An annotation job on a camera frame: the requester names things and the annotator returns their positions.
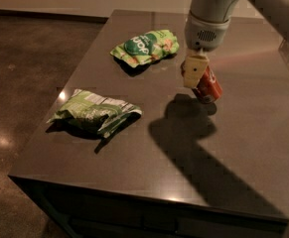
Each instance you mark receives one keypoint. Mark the green chip bag with logo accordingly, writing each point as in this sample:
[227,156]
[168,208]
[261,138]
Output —
[147,48]

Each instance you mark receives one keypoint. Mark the grey robot gripper body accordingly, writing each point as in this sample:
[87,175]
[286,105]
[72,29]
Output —
[205,34]

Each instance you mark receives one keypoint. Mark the crumpled green chip bag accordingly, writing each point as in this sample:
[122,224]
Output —
[95,113]

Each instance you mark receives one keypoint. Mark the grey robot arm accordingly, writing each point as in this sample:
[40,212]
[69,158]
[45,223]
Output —
[275,12]

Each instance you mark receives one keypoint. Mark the red coke can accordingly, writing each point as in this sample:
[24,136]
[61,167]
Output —
[208,89]

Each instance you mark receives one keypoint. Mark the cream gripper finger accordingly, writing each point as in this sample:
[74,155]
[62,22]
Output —
[194,67]

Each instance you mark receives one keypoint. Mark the dark cabinet drawers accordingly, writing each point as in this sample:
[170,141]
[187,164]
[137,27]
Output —
[88,213]

